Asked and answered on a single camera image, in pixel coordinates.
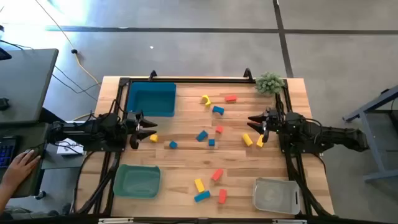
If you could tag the yellow rectangular block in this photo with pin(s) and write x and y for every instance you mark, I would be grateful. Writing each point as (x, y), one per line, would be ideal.
(199, 185)
(259, 142)
(247, 140)

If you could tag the blue cube block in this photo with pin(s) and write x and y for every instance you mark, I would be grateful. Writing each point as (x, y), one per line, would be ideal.
(211, 142)
(173, 145)

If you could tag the red cube block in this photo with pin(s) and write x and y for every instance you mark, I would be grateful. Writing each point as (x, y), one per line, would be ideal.
(219, 129)

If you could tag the black backlit keyboard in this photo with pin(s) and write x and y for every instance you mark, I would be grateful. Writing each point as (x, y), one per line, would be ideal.
(7, 152)

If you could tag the person's hand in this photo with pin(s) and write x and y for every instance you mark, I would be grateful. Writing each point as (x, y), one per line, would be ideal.
(18, 169)

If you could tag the black aluminium table frame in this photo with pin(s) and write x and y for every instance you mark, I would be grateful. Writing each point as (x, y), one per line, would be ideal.
(202, 80)

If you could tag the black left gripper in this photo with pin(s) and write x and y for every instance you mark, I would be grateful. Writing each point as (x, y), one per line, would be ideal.
(133, 122)

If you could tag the yellow arch block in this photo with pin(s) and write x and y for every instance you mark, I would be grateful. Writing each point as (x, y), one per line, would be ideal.
(206, 99)

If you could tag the person's forearm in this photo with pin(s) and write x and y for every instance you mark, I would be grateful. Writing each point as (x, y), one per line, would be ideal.
(3, 199)

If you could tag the green plastic bin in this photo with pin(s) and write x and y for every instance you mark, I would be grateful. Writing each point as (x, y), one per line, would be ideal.
(136, 182)

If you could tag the blue wedge block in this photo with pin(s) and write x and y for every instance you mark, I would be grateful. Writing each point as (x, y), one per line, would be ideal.
(202, 136)

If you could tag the blue metal cart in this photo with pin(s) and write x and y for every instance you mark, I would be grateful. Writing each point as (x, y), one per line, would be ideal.
(371, 146)

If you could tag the small black object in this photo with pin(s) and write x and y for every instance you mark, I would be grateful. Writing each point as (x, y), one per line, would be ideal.
(3, 104)

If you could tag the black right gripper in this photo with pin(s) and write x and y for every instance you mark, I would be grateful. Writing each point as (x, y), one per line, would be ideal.
(271, 119)

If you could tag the translucent white plastic bin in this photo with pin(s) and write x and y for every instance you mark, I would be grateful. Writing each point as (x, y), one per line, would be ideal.
(275, 196)

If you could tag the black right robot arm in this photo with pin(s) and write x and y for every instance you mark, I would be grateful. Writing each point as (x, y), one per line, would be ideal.
(326, 133)

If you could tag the white box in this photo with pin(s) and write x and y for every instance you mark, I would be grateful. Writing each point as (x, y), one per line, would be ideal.
(69, 148)

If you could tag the long blue block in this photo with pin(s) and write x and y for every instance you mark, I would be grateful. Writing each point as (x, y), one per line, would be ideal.
(202, 196)

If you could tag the black desk caster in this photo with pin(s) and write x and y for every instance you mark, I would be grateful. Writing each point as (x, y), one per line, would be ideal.
(40, 195)

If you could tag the yellow cube block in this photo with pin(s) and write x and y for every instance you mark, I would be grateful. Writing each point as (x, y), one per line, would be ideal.
(153, 138)

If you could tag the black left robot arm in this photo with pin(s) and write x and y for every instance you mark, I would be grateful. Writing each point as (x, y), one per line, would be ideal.
(93, 129)

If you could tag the black computer mouse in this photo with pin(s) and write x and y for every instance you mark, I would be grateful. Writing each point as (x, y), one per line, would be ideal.
(30, 151)

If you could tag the red rectangular block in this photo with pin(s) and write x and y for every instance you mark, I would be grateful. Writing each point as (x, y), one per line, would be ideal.
(217, 175)
(230, 98)
(222, 196)

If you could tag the blue plastic bin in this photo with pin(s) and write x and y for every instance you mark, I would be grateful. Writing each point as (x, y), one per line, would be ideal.
(149, 99)

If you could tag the blue arch block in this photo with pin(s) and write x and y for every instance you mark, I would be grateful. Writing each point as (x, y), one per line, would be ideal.
(218, 109)

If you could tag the artificial green potted plant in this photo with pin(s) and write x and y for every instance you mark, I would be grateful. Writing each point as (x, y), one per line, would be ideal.
(269, 83)

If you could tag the dark grey desk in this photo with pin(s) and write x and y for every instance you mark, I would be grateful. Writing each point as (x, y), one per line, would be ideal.
(34, 183)

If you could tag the small black desktop device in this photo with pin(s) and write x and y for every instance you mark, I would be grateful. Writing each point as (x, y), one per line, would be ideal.
(4, 55)

